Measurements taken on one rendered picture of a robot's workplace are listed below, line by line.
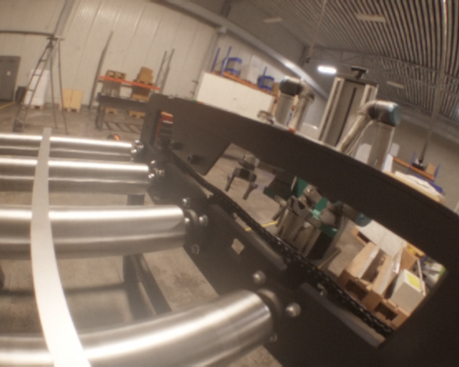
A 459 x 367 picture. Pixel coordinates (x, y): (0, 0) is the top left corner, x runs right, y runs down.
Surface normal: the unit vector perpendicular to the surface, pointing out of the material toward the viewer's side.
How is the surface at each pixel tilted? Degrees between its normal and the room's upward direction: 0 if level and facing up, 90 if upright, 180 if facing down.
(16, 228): 48
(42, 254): 0
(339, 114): 90
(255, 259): 90
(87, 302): 0
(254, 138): 90
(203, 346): 25
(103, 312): 0
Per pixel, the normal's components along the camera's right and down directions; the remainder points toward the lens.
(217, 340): 0.56, -0.55
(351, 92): -0.72, 0.00
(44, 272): 0.30, -0.90
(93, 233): 0.65, -0.19
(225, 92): 0.22, 0.38
